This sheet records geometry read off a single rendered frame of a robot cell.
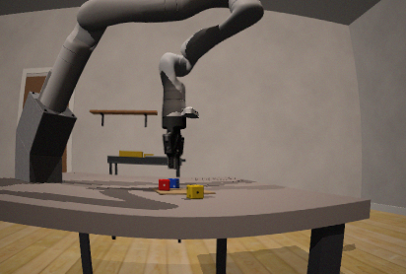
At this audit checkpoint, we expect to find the tan square mat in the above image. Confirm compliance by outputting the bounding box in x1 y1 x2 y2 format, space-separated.
153 188 215 195

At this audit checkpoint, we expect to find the yellow die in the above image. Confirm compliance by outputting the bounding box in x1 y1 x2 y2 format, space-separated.
186 185 204 199

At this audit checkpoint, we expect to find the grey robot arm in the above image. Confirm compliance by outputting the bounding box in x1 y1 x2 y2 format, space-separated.
38 0 264 118

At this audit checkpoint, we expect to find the red die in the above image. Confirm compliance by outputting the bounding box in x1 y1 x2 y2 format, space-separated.
159 179 170 191

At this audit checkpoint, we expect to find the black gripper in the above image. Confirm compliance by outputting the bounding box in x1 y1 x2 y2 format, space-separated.
162 116 186 170

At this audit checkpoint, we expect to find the blue die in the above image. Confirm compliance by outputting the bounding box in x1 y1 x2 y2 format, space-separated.
168 178 179 188

